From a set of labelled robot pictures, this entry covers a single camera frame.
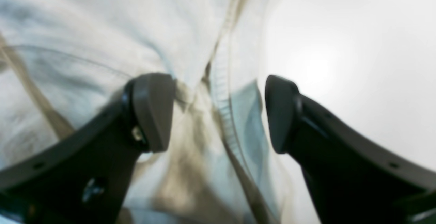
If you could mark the grey t-shirt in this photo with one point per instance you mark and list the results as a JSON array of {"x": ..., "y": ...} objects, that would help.
[{"x": 63, "y": 61}]

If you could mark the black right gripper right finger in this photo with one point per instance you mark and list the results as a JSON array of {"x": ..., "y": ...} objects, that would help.
[{"x": 351, "y": 180}]

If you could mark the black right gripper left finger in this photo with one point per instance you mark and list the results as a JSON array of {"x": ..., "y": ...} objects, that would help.
[{"x": 84, "y": 178}]

